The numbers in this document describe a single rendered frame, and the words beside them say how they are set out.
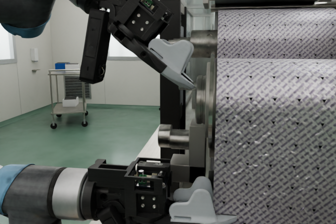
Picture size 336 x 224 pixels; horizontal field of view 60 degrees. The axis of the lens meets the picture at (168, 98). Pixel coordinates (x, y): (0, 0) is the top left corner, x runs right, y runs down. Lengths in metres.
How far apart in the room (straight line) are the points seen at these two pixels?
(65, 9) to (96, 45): 6.33
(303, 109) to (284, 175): 0.09
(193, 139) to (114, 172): 0.14
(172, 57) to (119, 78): 5.90
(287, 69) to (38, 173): 0.38
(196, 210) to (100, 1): 0.33
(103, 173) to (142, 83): 5.78
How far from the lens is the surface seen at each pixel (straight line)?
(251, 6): 0.78
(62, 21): 6.79
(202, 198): 0.41
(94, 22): 0.46
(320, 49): 0.65
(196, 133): 0.47
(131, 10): 0.43
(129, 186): 0.41
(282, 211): 0.45
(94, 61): 0.46
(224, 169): 0.41
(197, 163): 0.49
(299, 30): 0.64
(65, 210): 0.46
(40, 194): 0.47
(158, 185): 0.40
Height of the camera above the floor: 1.33
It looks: 10 degrees down
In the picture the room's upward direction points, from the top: straight up
